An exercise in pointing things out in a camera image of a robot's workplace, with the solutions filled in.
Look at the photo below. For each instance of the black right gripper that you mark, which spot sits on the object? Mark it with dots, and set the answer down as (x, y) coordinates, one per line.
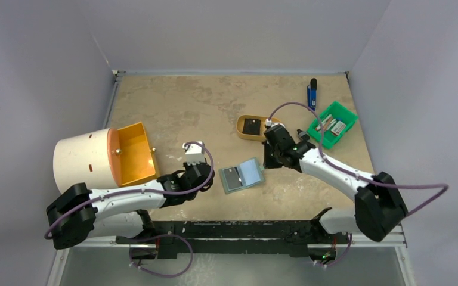
(274, 146)

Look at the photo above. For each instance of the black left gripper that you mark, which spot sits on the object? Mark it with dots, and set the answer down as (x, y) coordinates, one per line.
(187, 167)

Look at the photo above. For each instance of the black credit card stack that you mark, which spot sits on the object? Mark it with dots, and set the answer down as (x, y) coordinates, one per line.
(251, 126)

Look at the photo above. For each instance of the single black credit card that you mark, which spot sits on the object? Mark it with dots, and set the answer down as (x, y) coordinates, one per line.
(233, 178)

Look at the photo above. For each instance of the grey-green card holder wallet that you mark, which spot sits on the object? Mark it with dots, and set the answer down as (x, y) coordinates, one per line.
(251, 173)

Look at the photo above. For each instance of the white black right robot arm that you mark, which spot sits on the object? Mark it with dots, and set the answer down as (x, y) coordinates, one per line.
(378, 204)

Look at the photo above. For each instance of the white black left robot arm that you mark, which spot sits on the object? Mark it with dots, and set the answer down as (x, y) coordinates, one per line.
(122, 201)

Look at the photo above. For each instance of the tan oval tray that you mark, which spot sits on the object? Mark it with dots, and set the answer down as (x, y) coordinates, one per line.
(239, 128)

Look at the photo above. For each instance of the orange pencil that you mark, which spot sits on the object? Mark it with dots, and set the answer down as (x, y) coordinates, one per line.
(326, 126)

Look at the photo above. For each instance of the yellow drawer box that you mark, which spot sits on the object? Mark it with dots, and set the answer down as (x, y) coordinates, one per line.
(137, 159)

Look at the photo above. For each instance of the white red staple box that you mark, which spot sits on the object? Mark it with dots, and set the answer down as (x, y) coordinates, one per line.
(338, 128)

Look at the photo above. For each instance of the green plastic bin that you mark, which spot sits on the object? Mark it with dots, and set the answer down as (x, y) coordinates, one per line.
(337, 110)

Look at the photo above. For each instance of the white cylinder container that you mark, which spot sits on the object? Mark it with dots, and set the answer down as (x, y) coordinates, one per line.
(91, 158)

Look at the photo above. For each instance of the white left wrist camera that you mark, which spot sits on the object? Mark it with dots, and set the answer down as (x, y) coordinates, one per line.
(194, 153)

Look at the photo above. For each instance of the black aluminium base frame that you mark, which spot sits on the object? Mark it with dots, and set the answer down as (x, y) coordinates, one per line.
(295, 238)

